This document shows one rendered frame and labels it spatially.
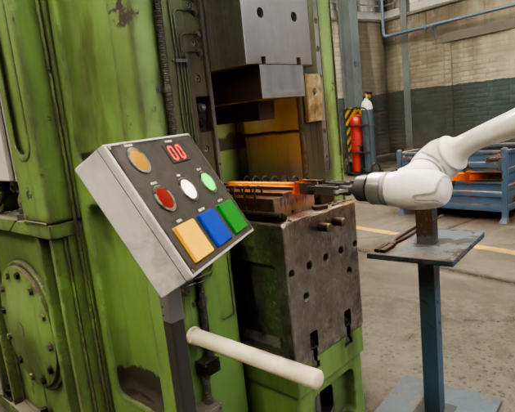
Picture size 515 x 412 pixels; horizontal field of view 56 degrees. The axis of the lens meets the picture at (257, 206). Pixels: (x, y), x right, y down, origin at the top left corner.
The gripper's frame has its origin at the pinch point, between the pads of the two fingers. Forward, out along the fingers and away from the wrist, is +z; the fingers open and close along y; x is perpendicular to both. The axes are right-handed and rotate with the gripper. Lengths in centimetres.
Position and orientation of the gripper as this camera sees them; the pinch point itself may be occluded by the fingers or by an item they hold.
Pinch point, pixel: (311, 186)
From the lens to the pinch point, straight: 148.2
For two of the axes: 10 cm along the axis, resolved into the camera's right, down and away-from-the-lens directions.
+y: 6.8, -2.0, 7.1
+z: -7.3, -0.4, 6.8
